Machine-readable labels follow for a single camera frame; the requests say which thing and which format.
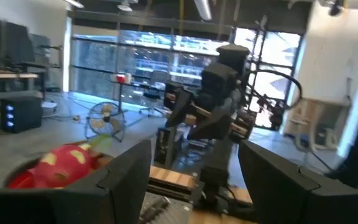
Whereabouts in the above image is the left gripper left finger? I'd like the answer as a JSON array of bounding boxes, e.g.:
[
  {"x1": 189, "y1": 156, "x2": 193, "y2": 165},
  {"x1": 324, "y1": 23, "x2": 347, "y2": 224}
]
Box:
[{"x1": 63, "y1": 139, "x2": 153, "y2": 224}]

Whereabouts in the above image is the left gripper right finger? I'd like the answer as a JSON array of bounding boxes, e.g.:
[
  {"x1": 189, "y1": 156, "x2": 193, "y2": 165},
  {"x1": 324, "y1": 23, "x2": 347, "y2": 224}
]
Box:
[{"x1": 237, "y1": 139, "x2": 358, "y2": 224}]

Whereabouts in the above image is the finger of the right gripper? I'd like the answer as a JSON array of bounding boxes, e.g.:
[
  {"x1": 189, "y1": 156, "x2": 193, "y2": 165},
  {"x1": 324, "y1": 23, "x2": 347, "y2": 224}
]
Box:
[
  {"x1": 187, "y1": 108, "x2": 233, "y2": 141},
  {"x1": 165, "y1": 88, "x2": 196, "y2": 129}
]

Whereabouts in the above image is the pink dragon fruit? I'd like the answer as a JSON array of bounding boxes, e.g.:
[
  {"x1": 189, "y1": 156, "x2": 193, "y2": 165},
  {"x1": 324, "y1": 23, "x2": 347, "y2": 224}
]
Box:
[{"x1": 29, "y1": 134, "x2": 113, "y2": 189}]

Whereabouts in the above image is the black office chair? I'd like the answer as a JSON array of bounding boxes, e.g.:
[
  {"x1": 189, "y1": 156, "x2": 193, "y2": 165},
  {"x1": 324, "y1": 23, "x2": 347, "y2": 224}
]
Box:
[{"x1": 139, "y1": 70, "x2": 169, "y2": 118}]

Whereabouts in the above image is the black floor box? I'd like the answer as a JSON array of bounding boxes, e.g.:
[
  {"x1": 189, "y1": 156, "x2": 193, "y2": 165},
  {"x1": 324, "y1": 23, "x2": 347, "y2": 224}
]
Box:
[{"x1": 154, "y1": 126, "x2": 177, "y2": 169}]

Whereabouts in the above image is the black desk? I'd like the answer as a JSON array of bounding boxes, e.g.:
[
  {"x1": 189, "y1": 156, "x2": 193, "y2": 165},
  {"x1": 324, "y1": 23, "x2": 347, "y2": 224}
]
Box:
[{"x1": 110, "y1": 79, "x2": 167, "y2": 113}]

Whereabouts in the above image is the white hanging lamp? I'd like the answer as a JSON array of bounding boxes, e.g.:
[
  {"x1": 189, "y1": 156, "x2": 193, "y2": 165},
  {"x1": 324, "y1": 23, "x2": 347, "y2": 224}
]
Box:
[{"x1": 193, "y1": 0, "x2": 213, "y2": 21}]

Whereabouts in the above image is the beige chair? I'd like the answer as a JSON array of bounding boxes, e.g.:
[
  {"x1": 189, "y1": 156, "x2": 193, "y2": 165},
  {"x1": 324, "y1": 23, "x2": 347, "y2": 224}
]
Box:
[{"x1": 283, "y1": 98, "x2": 351, "y2": 152}]

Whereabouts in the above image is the red collapsible bowl grey rim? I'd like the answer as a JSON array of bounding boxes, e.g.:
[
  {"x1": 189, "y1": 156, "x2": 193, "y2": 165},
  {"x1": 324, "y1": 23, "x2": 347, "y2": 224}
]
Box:
[{"x1": 2, "y1": 141, "x2": 117, "y2": 190}]

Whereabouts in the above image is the black computer tower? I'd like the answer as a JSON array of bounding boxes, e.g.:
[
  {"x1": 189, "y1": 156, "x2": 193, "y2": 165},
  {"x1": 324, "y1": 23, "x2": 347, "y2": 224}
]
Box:
[{"x1": 0, "y1": 96, "x2": 44, "y2": 134}]

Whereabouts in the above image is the wooden top desk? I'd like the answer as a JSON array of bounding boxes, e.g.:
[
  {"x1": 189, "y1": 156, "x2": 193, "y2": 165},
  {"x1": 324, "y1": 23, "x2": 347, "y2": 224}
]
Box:
[{"x1": 0, "y1": 68, "x2": 40, "y2": 101}]

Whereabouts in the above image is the dark computer monitor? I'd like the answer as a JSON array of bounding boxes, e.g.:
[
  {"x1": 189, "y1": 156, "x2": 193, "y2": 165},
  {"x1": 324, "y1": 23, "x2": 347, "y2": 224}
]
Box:
[{"x1": 0, "y1": 18, "x2": 36, "y2": 70}]

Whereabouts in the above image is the round wire fan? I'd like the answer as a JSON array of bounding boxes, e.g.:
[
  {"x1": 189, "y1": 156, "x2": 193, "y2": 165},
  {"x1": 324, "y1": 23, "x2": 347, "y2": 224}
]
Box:
[{"x1": 85, "y1": 101, "x2": 127, "y2": 143}]

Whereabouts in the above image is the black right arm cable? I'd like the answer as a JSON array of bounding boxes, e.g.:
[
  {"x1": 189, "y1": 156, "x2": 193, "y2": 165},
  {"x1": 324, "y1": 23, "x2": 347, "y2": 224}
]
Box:
[{"x1": 246, "y1": 68, "x2": 303, "y2": 110}]

